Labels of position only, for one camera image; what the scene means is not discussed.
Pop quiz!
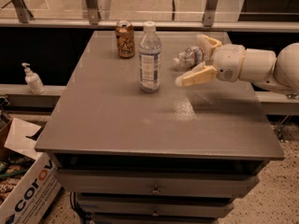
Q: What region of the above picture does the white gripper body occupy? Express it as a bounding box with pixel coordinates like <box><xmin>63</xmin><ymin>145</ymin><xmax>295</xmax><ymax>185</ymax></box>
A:
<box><xmin>212</xmin><ymin>44</ymin><xmax>246</xmax><ymax>82</ymax></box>

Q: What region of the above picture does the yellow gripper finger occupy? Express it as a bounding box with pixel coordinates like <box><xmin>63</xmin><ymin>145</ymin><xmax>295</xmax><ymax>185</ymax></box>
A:
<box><xmin>196</xmin><ymin>34</ymin><xmax>222</xmax><ymax>59</ymax></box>
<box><xmin>175</xmin><ymin>62</ymin><xmax>218</xmax><ymax>87</ymax></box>

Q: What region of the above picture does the blue label plastic bottle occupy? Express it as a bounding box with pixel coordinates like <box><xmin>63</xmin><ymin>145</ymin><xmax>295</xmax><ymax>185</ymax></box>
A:
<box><xmin>138</xmin><ymin>21</ymin><xmax>162</xmax><ymax>92</ymax></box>

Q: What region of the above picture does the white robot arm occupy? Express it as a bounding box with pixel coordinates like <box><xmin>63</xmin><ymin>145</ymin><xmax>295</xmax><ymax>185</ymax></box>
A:
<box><xmin>173</xmin><ymin>34</ymin><xmax>299</xmax><ymax>95</ymax></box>

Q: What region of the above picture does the clear crushed plastic bottle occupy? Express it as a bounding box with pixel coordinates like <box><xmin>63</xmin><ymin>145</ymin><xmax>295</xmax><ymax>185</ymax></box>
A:
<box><xmin>173</xmin><ymin>46</ymin><xmax>205</xmax><ymax>69</ymax></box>

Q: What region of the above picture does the white pump dispenser bottle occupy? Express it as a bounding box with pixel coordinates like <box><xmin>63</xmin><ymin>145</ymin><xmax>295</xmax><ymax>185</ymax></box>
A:
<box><xmin>21</xmin><ymin>63</ymin><xmax>45</xmax><ymax>94</ymax></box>

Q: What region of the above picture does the grey drawer cabinet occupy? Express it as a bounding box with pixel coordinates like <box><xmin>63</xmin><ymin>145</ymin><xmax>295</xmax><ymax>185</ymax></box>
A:
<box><xmin>36</xmin><ymin>31</ymin><xmax>283</xmax><ymax>224</ymax></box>

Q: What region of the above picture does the brown soda can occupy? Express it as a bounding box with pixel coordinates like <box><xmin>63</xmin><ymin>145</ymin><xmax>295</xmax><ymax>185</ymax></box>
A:
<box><xmin>115</xmin><ymin>21</ymin><xmax>135</xmax><ymax>58</ymax></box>

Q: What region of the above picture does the white cardboard box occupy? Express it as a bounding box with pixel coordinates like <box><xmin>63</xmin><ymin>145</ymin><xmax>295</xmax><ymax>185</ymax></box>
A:
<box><xmin>0</xmin><ymin>118</ymin><xmax>61</xmax><ymax>224</ymax></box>

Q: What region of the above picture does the metal railing frame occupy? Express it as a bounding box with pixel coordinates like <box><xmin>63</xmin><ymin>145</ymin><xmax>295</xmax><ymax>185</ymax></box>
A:
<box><xmin>0</xmin><ymin>0</ymin><xmax>299</xmax><ymax>33</ymax></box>

